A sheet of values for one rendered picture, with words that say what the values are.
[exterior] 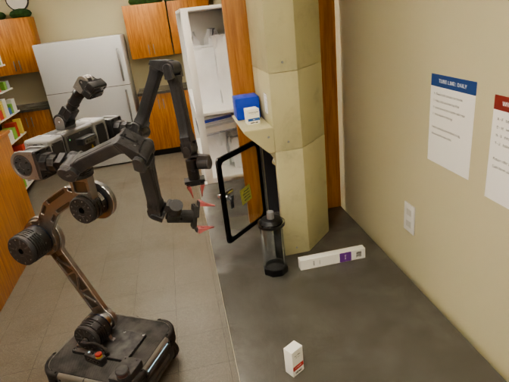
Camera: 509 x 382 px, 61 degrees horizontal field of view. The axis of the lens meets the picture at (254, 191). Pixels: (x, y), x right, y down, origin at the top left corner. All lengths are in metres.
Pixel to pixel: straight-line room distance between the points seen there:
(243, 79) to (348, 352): 1.21
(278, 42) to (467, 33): 0.64
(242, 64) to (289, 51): 0.39
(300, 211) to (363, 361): 0.69
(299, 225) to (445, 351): 0.74
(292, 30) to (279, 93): 0.22
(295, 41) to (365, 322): 1.00
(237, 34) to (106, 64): 4.68
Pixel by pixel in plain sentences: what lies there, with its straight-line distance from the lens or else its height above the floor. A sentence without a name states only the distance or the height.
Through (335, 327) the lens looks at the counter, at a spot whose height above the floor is 0.94.
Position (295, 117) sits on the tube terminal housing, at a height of 1.54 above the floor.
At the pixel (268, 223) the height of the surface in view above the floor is 1.18.
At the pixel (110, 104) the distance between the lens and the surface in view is 6.62.
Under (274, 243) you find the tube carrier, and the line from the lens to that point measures 1.69.
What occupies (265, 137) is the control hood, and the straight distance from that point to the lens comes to 1.68.
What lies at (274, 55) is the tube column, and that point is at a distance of 1.63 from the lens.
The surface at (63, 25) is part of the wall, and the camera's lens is 7.29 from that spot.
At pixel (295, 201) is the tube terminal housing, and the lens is 1.80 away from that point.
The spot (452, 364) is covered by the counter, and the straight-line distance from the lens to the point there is 1.45.
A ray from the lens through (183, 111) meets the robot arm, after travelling 2.07.
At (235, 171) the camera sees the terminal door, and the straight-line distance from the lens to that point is 1.88.
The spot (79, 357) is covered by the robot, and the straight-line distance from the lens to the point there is 2.79.
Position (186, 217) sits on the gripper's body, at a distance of 1.88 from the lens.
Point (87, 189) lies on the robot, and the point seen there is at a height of 1.23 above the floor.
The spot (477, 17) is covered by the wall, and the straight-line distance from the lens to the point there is 1.30.
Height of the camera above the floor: 1.93
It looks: 23 degrees down
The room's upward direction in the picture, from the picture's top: 7 degrees counter-clockwise
